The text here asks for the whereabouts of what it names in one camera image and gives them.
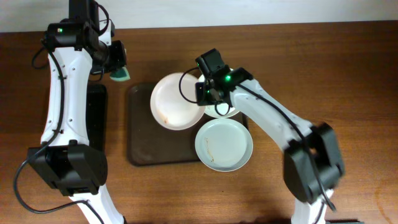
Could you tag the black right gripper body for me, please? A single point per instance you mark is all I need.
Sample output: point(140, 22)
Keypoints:
point(201, 94)

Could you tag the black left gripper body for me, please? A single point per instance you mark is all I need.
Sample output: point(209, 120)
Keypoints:
point(117, 58)

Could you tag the green and yellow sponge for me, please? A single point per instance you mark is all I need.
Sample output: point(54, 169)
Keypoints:
point(120, 75)

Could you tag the pink plate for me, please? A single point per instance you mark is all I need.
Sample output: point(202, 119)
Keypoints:
point(171, 102)

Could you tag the pale blue plate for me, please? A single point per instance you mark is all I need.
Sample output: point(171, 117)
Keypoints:
point(224, 145)

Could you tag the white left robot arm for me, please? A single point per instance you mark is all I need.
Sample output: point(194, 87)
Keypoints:
point(71, 155)

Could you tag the small black tray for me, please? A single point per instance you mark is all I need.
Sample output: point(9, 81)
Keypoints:
point(96, 113)

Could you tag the large brown tray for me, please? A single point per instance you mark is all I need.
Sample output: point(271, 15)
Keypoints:
point(149, 143)

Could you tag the pale green plate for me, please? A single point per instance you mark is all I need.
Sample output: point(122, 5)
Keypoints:
point(218, 111)

